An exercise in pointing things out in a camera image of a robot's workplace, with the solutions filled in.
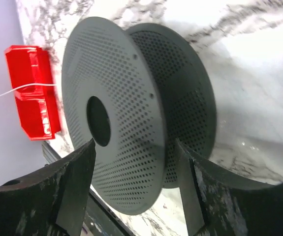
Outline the black filament spool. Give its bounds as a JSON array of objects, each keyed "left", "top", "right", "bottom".
[{"left": 62, "top": 17, "right": 217, "bottom": 215}]

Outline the thin white cable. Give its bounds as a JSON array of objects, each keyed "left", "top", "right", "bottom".
[{"left": 0, "top": 83, "right": 57, "bottom": 104}]

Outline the red plastic bin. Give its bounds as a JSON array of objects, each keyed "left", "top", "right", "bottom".
[{"left": 4, "top": 45, "right": 61, "bottom": 141}]

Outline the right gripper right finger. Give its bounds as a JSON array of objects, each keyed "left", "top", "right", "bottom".
[{"left": 174, "top": 139, "right": 283, "bottom": 236}]

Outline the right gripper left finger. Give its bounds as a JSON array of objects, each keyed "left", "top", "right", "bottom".
[{"left": 0, "top": 140, "right": 96, "bottom": 236}]

